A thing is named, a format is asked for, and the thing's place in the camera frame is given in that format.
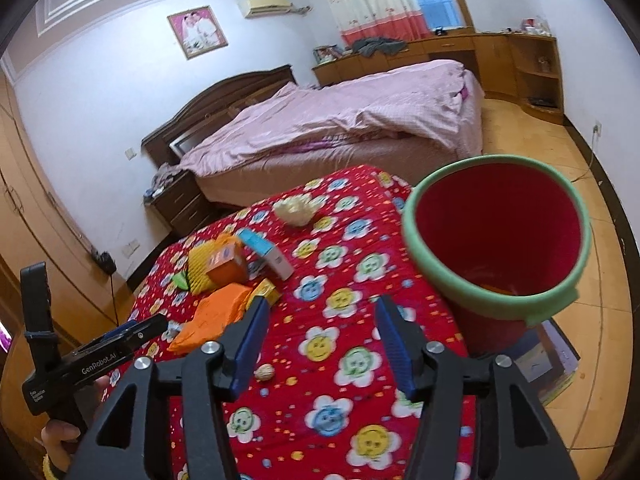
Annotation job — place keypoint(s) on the dark grey clothes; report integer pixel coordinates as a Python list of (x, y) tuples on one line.
[(377, 46)]

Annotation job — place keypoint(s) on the dark wooden nightstand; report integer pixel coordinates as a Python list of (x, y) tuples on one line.
[(182, 207)]

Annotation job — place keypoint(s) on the yellow bumpy rubber toy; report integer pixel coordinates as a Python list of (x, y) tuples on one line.
[(197, 265)]

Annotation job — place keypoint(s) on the wall switch beside headboard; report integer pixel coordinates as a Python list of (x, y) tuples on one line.
[(130, 154)]

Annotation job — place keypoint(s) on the red floral tablecloth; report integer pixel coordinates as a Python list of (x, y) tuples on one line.
[(325, 320)]

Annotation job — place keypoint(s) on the small yellow box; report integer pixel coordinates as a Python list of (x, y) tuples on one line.
[(264, 294)]

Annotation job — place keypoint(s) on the person's left hand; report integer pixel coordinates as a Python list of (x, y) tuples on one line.
[(57, 437)]

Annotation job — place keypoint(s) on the pile of clothes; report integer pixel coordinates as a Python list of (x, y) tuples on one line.
[(162, 180)]

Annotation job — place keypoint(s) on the wooden wardrobe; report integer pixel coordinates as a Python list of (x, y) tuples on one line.
[(40, 210)]

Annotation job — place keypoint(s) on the grey floor mat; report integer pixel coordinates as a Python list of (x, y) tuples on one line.
[(555, 360)]

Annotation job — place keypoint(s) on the framed wall photo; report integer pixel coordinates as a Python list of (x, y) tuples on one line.
[(197, 32)]

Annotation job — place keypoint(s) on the white air conditioner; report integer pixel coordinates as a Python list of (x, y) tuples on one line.
[(265, 6)]

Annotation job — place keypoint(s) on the floral curtain with red hem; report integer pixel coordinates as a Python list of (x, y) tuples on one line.
[(370, 0)]

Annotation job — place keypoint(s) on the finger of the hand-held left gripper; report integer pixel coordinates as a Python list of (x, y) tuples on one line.
[(145, 330)]

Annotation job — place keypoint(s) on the books on desk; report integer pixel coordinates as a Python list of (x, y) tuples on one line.
[(330, 54)]

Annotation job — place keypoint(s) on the orange cardboard box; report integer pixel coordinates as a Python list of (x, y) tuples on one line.
[(227, 262)]

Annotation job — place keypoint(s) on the pink bed mattress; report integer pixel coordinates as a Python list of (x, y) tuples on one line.
[(325, 170)]

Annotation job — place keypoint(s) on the green wrapper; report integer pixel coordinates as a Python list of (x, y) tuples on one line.
[(181, 281)]

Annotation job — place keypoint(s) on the small items on shelf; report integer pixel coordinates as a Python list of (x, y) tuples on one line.
[(535, 26)]

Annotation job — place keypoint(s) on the red bucket with green rim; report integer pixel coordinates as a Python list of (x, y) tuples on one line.
[(475, 220)]

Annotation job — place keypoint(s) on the long wooden desk cabinet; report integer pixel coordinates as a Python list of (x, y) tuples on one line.
[(450, 47)]

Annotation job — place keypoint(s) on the yellow wristband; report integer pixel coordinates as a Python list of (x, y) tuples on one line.
[(51, 466)]

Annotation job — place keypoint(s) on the blue and white box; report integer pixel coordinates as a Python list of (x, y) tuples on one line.
[(267, 255)]

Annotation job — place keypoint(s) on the orange toy on table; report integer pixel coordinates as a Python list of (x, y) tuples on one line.
[(215, 317)]

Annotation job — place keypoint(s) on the wall socket with plug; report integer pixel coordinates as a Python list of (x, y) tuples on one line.
[(597, 128)]

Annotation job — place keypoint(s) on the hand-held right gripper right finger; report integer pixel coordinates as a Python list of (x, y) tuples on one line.
[(394, 347)]

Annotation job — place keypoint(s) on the dark wooden headboard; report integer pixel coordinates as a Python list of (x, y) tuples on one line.
[(200, 105)]

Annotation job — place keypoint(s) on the peanut shell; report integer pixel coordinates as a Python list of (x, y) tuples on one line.
[(264, 373)]

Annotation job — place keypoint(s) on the bed with pink cover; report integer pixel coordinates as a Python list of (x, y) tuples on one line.
[(325, 115)]

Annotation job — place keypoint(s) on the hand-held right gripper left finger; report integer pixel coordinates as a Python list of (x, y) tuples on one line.
[(252, 342)]

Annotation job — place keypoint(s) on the wooden corner shelf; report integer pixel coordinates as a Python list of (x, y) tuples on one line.
[(537, 70)]

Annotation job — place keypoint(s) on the low wall socket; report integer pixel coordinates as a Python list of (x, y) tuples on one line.
[(132, 248)]

